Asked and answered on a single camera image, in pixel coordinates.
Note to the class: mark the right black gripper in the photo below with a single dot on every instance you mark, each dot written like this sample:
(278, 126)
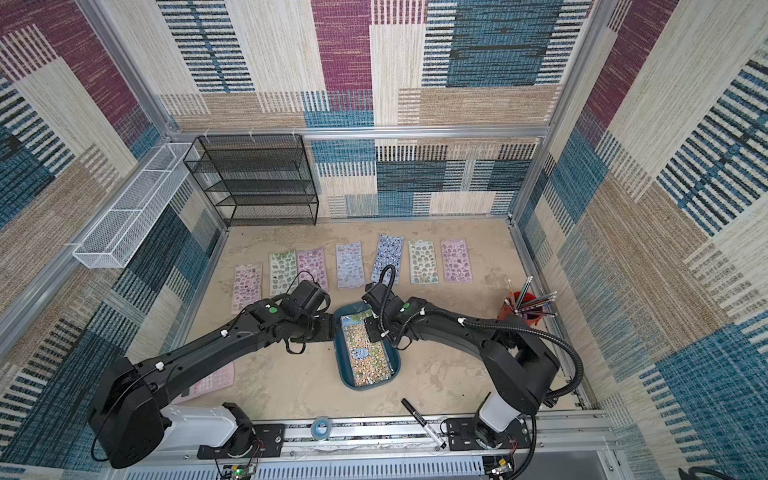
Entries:
(375, 322)

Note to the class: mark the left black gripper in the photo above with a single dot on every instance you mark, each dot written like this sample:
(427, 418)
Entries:
(330, 327)

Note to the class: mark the teal plastic storage box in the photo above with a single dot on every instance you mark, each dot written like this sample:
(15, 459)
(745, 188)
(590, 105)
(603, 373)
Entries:
(340, 348)

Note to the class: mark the penguin sticker sheet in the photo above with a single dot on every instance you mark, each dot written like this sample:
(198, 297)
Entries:
(389, 252)

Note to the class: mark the pink purple sticker sheet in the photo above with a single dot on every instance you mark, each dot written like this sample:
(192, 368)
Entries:
(312, 266)

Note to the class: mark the light blue sticker sheet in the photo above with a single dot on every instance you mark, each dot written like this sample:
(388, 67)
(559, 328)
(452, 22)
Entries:
(350, 270)

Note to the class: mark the white green frog sticker sheet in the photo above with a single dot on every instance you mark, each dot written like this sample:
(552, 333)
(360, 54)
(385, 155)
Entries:
(423, 264)

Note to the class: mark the pink pastel sticker sheet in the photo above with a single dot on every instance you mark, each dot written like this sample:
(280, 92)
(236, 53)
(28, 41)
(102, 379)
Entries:
(246, 287)

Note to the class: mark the lilac character sticker sheet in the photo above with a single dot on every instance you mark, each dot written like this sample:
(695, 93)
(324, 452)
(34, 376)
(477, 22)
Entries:
(456, 261)

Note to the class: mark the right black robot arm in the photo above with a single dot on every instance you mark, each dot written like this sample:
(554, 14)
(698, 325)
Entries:
(521, 367)

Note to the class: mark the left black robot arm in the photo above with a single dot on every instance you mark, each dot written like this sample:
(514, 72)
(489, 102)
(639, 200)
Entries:
(131, 413)

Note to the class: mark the blue tape roll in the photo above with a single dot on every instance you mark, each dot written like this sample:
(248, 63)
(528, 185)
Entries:
(321, 428)

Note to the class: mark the pink calculator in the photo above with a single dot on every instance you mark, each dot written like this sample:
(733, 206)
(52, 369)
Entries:
(221, 379)

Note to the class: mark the black marker pen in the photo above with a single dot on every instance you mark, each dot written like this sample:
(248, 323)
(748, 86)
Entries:
(438, 440)

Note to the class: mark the red pencil cup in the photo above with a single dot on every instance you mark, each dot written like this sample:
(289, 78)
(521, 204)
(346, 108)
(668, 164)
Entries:
(525, 304)

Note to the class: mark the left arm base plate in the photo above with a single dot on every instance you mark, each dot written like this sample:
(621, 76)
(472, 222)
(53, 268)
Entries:
(267, 441)

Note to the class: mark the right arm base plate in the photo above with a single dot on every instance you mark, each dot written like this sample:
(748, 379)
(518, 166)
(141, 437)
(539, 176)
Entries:
(461, 435)

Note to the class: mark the white cable duct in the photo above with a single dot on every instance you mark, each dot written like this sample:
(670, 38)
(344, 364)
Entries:
(385, 468)

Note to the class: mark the black wire mesh shelf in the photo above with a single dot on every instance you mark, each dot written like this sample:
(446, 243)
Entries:
(255, 180)

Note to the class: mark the white wire mesh basket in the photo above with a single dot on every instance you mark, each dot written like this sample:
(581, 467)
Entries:
(114, 240)

